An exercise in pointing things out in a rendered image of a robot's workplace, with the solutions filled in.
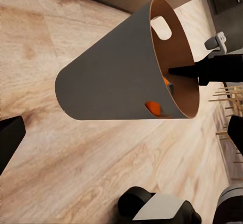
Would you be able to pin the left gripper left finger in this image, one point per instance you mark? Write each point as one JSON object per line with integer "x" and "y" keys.
{"x": 12, "y": 132}

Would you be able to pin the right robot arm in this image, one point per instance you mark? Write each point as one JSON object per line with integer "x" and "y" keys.
{"x": 217, "y": 66}

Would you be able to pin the trash can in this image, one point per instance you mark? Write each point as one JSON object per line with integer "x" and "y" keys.
{"x": 120, "y": 73}

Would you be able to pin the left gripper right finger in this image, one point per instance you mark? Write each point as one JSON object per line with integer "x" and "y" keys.
{"x": 235, "y": 131}

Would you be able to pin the can of soda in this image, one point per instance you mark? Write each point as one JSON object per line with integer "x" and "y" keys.
{"x": 154, "y": 107}

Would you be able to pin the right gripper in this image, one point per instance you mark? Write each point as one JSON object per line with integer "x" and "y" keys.
{"x": 227, "y": 68}

